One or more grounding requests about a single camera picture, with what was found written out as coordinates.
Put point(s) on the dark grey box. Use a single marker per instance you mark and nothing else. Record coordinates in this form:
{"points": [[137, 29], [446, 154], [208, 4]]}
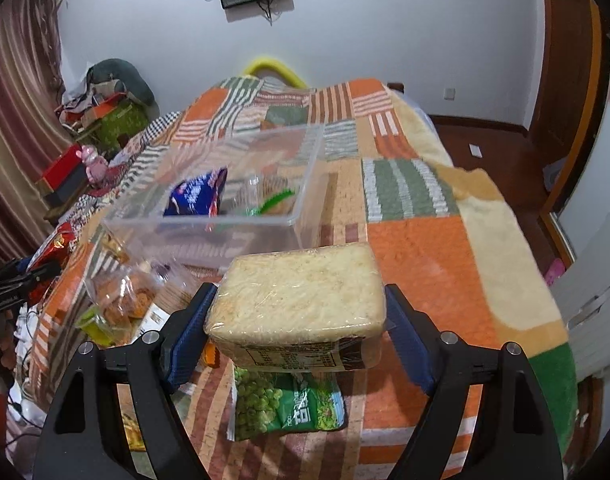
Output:
{"points": [[70, 187]]}

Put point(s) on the beige bread block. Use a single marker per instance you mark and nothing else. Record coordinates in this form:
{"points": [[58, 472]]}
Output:
{"points": [[300, 290]]}

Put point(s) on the white cabinet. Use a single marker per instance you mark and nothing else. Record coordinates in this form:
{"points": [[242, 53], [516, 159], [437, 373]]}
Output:
{"points": [[595, 285]]}

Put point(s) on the white wall socket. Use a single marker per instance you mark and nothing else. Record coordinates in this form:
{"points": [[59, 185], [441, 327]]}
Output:
{"points": [[450, 93]]}

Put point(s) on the grey cushion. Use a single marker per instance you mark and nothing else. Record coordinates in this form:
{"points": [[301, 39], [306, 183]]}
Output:
{"points": [[125, 72]]}

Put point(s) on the red box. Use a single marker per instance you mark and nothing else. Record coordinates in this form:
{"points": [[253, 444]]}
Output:
{"points": [[65, 164]]}

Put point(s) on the yellow padded hoop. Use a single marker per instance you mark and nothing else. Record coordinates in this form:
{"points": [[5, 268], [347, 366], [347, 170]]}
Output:
{"points": [[270, 62]]}

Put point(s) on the floral patterned cloth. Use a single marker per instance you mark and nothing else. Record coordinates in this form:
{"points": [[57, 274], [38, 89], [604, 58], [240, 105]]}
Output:
{"points": [[85, 212]]}

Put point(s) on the pile of clothes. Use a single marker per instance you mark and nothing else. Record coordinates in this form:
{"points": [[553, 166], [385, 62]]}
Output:
{"points": [[85, 102]]}

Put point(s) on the pink toy figure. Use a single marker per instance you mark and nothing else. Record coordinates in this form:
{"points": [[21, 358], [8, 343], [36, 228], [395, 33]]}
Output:
{"points": [[94, 165]]}

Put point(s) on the clear bag of orange snacks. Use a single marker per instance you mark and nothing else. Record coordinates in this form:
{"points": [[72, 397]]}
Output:
{"points": [[125, 300]]}

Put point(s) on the clear plastic container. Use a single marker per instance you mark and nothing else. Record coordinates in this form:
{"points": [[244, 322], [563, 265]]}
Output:
{"points": [[185, 245]]}

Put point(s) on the grey bag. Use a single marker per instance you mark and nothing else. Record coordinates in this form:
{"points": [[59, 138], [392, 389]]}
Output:
{"points": [[555, 175]]}

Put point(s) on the wooden door frame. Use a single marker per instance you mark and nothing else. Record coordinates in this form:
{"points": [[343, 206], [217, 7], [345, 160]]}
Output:
{"points": [[570, 60]]}

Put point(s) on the striped brown curtain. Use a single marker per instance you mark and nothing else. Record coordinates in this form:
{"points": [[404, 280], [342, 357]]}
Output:
{"points": [[20, 85]]}

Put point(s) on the green pea snack packet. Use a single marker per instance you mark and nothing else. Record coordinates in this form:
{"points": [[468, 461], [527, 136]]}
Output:
{"points": [[285, 405]]}

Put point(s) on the pink slipper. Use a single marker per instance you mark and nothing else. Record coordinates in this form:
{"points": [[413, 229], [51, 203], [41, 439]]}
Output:
{"points": [[555, 272]]}

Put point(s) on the blue snack packet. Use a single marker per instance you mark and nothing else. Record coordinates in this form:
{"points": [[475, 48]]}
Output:
{"points": [[195, 195]]}

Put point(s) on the yellow-green snack packet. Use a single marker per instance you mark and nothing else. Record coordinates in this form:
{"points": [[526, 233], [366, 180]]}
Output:
{"points": [[97, 331]]}

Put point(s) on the red snack packet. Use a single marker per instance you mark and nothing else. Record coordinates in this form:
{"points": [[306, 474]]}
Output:
{"points": [[52, 247]]}

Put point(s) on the clear packet with green strip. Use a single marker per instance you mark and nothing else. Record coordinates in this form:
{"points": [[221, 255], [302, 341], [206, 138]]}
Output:
{"points": [[272, 202]]}

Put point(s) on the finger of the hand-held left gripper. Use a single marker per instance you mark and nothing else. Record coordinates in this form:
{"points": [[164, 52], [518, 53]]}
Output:
{"points": [[40, 274]]}

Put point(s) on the white door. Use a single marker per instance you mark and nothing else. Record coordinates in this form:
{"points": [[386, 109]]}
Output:
{"points": [[600, 160]]}

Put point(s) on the white card on floor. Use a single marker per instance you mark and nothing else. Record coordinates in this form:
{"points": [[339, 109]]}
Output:
{"points": [[475, 150]]}

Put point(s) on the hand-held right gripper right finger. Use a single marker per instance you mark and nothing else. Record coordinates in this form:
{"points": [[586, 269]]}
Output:
{"points": [[407, 340]]}

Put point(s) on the yellow snack packet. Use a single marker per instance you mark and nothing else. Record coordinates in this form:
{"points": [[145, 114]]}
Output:
{"points": [[132, 430]]}

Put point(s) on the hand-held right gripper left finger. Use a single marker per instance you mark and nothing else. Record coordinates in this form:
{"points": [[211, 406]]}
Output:
{"points": [[192, 330]]}

